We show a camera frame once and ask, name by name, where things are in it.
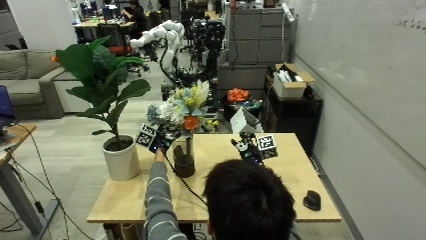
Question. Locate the person's left hand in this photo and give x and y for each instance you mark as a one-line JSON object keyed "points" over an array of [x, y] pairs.
{"points": [[163, 140]]}

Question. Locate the person's right hand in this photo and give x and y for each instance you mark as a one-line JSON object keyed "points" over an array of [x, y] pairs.
{"points": [[247, 149]]}

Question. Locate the mixed flower bouquet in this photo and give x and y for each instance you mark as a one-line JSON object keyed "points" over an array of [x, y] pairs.
{"points": [[187, 106]]}

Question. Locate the white marker cube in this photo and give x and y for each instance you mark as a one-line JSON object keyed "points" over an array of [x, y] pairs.
{"points": [[268, 146], [147, 135]]}

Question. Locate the small yellow flowers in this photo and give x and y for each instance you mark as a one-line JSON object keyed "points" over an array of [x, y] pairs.
{"points": [[211, 125]]}

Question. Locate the dark brown vase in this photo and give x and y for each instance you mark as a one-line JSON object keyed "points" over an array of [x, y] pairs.
{"points": [[184, 165]]}

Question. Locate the white plant pot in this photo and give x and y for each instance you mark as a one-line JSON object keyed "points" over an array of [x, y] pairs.
{"points": [[122, 161]]}

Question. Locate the orange flowers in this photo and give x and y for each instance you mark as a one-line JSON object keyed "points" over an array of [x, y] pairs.
{"points": [[239, 95]]}

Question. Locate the black low cabinet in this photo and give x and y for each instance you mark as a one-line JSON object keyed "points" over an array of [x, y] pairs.
{"points": [[295, 116]]}

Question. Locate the the person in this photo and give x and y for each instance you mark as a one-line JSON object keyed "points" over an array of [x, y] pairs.
{"points": [[248, 203]]}

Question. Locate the open cardboard box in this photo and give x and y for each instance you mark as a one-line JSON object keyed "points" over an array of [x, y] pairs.
{"points": [[291, 87]]}

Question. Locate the black computer mouse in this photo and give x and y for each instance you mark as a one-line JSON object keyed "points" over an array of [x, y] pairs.
{"points": [[312, 200]]}

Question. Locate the green leafy plant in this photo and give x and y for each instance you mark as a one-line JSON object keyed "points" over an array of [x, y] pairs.
{"points": [[100, 76]]}

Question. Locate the black robot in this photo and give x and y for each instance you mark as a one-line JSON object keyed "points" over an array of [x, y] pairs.
{"points": [[212, 43]]}

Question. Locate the grey metal cabinets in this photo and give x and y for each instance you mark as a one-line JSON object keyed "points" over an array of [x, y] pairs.
{"points": [[260, 36]]}

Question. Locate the black office chair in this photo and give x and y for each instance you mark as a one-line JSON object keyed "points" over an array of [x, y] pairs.
{"points": [[114, 38]]}

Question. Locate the grey sofa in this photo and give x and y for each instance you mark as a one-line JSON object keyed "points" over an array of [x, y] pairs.
{"points": [[31, 83]]}

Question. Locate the wooden side desk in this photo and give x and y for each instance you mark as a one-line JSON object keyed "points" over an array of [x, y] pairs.
{"points": [[14, 173]]}

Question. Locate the wooden office desk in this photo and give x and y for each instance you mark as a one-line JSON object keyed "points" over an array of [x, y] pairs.
{"points": [[100, 23]]}

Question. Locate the blue laptop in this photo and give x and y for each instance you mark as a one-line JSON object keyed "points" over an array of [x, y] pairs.
{"points": [[6, 106]]}

